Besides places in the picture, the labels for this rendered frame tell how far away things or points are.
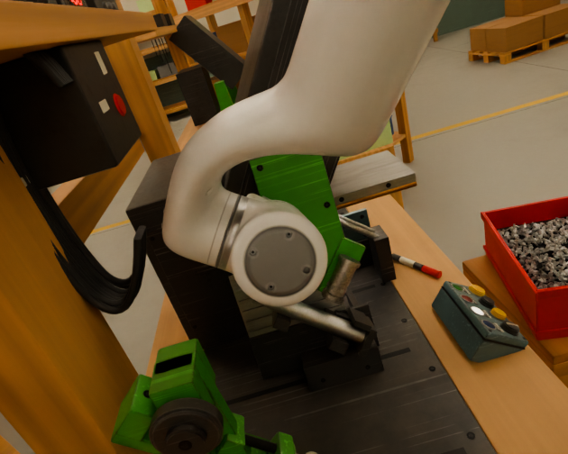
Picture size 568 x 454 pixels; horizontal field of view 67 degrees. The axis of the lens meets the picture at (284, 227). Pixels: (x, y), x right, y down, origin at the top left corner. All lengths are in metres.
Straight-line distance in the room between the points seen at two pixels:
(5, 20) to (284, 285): 0.32
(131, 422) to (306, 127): 0.37
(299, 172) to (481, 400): 0.44
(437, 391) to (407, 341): 0.12
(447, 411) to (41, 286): 0.57
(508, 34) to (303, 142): 6.39
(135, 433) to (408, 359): 0.45
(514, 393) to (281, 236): 0.49
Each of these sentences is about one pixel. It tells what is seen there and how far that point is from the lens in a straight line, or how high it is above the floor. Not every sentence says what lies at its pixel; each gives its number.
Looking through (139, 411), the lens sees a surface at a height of 1.14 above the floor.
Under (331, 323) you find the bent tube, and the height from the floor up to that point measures 1.00.
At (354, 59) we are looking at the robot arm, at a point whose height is 1.43.
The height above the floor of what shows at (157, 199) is 1.24.
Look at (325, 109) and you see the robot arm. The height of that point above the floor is 1.40.
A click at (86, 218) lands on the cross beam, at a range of 0.93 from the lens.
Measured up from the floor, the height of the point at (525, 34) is 0.28.
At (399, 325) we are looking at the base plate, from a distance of 0.85.
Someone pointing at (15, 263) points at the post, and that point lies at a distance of 0.55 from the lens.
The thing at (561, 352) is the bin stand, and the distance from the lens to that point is 0.95.
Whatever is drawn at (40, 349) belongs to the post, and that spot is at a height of 1.22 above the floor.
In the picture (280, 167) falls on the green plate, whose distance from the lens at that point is 0.69.
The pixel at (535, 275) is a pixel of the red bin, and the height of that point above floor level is 0.88.
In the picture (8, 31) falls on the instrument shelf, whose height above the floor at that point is 1.51.
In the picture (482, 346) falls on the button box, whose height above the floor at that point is 0.93.
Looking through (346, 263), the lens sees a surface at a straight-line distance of 0.69.
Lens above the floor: 1.47
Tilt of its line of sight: 27 degrees down
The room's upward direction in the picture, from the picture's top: 17 degrees counter-clockwise
